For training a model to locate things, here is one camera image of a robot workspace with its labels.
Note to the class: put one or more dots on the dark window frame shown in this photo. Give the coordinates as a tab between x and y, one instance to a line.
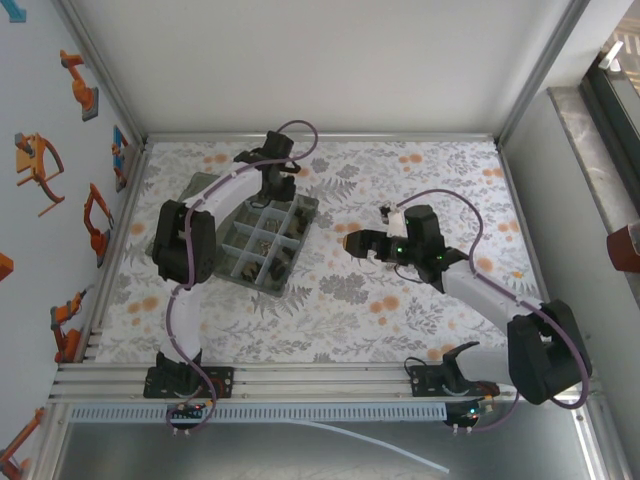
610	110

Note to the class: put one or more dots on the translucent grey compartment organizer box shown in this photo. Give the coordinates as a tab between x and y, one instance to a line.
270	235

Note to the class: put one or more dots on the blue wall sticker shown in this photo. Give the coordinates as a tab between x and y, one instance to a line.
17	12

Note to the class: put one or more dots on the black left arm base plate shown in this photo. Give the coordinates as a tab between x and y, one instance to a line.
225	372

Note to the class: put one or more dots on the black socket head screw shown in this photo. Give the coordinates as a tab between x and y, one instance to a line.
296	227
302	216

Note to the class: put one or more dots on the aluminium frame post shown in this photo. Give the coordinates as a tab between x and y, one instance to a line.
540	70
102	70

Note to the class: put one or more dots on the silver hex nut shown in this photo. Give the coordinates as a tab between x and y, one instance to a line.
265	245

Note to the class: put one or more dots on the grey stone window sill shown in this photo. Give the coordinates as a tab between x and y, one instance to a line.
585	135

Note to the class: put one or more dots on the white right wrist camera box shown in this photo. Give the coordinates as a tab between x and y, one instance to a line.
395	222

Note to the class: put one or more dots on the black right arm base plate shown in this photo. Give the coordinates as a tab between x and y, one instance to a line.
420	380

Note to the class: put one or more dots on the aluminium mounting rails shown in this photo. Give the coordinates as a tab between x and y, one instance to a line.
320	382

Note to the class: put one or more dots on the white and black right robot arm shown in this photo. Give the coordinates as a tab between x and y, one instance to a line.
490	300

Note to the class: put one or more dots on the grey metal shelf panel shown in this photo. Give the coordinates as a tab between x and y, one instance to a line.
250	450

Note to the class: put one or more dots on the aluminium side rail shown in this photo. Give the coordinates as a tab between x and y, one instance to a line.
129	200

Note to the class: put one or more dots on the floral grey and orange mat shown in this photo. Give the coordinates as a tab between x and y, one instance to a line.
350	330

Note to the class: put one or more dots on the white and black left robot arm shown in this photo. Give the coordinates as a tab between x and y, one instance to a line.
185	240

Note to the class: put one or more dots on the aluminium cross rail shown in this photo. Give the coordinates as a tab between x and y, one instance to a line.
350	137

